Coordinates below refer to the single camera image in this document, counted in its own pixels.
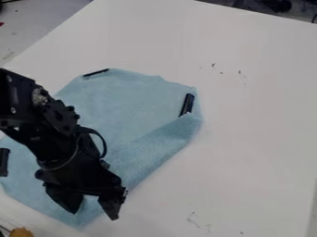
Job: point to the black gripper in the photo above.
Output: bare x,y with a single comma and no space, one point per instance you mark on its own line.
78,169

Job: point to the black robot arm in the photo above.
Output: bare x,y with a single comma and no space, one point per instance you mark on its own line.
20,102

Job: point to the yellow toy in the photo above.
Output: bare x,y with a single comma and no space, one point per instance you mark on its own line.
20,233

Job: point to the light blue cloth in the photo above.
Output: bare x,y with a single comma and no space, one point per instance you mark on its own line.
128,105

